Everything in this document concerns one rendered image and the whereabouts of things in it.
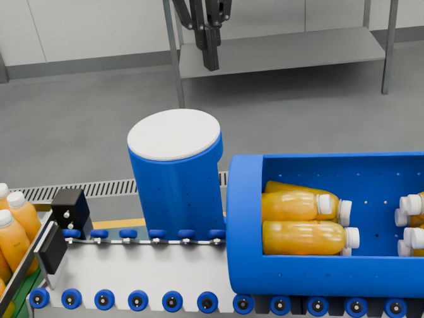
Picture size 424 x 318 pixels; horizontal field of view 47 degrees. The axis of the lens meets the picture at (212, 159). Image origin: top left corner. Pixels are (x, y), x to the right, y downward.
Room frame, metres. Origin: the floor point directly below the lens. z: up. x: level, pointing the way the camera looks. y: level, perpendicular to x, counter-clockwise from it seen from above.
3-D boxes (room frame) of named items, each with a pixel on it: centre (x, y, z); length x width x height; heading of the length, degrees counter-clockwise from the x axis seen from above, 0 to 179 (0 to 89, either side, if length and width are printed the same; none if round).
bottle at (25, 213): (0.98, 0.49, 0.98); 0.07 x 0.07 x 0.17
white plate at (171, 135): (1.27, 0.10, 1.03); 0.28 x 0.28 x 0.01
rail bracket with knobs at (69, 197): (1.05, 0.40, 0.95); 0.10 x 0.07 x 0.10; 169
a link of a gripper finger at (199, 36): (0.75, 0.00, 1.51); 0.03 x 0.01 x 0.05; 110
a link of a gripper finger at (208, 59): (0.76, -0.01, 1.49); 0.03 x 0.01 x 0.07; 20
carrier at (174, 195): (1.27, 0.10, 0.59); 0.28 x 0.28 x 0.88
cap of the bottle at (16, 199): (0.98, 0.49, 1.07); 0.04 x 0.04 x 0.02
